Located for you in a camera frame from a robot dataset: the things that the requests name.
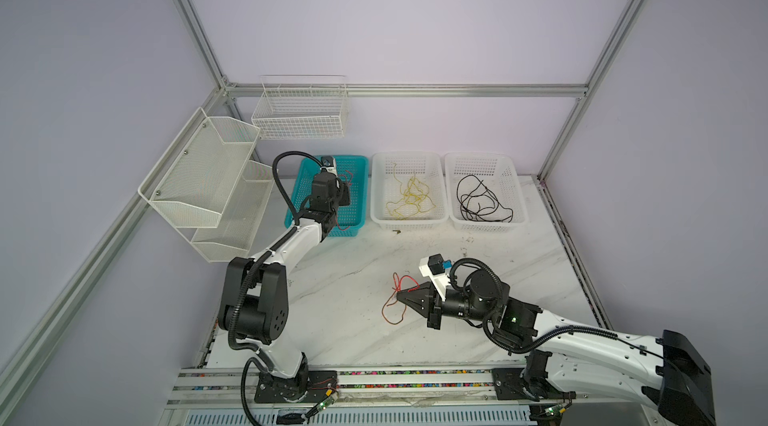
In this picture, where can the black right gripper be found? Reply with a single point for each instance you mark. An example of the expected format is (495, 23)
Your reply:
(423, 299)

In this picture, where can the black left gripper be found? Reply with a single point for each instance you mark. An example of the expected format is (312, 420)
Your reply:
(343, 190)

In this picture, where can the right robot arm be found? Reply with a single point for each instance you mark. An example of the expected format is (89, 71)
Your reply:
(564, 359)

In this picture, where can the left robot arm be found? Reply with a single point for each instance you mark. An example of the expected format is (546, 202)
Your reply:
(254, 305)

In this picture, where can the teal plastic basket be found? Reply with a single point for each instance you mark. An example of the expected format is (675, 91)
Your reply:
(353, 171)

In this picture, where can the white plastic basket middle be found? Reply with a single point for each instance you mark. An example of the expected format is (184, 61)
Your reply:
(407, 191)

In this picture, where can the white plastic basket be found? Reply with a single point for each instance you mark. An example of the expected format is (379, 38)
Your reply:
(484, 193)
(407, 191)

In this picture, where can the white mesh lower shelf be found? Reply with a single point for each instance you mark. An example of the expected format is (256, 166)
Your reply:
(236, 232)

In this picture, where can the white mesh shelf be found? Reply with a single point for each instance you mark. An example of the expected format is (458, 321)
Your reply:
(236, 232)
(191, 185)

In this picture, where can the white plastic basket right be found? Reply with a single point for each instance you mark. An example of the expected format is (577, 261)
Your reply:
(484, 193)

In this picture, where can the white mesh upper shelf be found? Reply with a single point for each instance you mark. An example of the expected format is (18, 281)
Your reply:
(191, 185)

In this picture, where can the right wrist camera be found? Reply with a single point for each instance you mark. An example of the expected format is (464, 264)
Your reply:
(434, 269)

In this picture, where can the white wire wall basket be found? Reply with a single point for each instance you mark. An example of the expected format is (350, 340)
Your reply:
(294, 107)

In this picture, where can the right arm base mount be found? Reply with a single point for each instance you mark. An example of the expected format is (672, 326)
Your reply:
(530, 382)

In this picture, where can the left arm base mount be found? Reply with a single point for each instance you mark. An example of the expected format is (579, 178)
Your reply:
(309, 386)

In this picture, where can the front rail with cables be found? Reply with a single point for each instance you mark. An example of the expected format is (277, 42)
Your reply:
(416, 395)

